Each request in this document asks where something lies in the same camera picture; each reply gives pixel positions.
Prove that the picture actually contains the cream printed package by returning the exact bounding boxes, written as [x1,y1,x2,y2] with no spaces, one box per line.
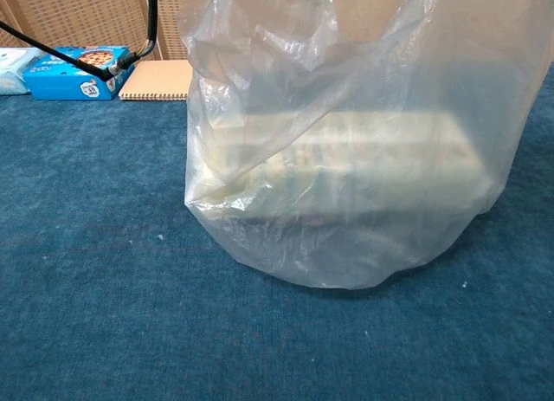
[190,109,495,221]

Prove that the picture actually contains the brown spiral notebook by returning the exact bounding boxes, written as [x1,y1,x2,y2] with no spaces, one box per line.
[118,59,195,102]

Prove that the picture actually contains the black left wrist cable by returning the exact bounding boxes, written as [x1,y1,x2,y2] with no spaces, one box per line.
[0,0,159,82]

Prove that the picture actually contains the blue cookie box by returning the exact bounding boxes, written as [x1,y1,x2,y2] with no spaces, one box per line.
[22,45,135,101]

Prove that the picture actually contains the teal table cloth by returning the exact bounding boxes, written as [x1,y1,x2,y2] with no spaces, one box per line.
[0,61,554,401]

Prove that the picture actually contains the woven wooden folding screen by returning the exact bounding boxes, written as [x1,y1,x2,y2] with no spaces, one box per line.
[0,0,554,65]

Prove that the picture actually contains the white wet wipes pack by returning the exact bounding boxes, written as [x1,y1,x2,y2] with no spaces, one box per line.
[0,46,45,97]

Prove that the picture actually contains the clear plastic bag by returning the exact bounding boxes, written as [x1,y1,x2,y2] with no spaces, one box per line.
[177,0,554,290]

